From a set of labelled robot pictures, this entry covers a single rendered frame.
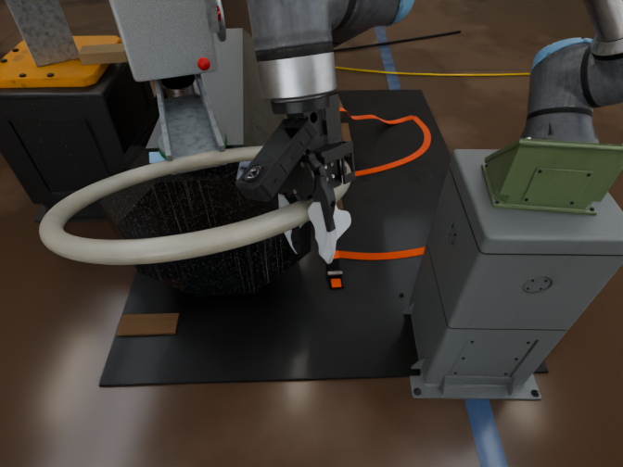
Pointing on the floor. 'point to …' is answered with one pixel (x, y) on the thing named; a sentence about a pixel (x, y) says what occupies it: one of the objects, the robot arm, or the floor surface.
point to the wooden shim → (148, 324)
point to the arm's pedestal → (502, 286)
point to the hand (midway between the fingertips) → (308, 252)
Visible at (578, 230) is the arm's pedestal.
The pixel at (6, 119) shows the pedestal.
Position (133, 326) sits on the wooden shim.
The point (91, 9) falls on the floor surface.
